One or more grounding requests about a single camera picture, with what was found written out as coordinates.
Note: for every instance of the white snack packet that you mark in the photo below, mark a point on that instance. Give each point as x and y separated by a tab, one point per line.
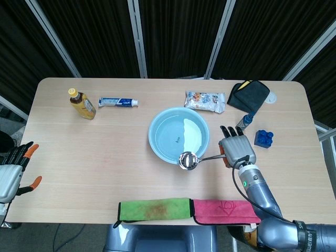
204	102

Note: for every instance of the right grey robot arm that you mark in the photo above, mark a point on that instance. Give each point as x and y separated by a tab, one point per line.
262	199

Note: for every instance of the dark pleated screen fabric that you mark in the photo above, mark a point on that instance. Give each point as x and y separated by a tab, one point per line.
99	39

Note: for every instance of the grey screen frame post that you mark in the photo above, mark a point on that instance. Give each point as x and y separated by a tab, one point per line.
309	52
52	39
138	39
220	39

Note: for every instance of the yellow tea bottle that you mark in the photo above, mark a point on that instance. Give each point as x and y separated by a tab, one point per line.
84	106

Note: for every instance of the silver metal ladle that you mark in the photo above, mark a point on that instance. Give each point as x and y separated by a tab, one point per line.
187	160

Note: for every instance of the blue spray bottle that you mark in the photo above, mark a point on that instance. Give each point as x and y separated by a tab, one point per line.
245	120

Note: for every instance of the grey robot torso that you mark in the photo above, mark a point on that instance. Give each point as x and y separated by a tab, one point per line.
157	239

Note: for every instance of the white blue toothpaste tube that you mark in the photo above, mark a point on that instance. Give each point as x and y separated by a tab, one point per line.
115	102

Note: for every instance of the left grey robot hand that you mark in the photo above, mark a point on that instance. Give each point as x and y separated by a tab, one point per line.
9	178

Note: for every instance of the dark grey folded cloth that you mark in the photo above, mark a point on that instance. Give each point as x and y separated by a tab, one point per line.
249	95

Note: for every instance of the light blue plastic basin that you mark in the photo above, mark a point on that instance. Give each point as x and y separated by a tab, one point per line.
162	136

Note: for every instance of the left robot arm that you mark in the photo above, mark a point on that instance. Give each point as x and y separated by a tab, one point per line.
2	208

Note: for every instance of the green microfibre towel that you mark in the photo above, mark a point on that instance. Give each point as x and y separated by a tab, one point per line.
155	210

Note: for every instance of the white round table grommet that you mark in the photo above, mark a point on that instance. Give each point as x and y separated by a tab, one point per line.
272	97

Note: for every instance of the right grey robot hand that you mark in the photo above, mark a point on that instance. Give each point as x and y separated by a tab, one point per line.
237	149

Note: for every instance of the pink microfibre towel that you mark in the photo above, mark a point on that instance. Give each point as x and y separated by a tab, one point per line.
223	212

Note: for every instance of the blue toy brick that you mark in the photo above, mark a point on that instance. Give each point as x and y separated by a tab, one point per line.
263	139

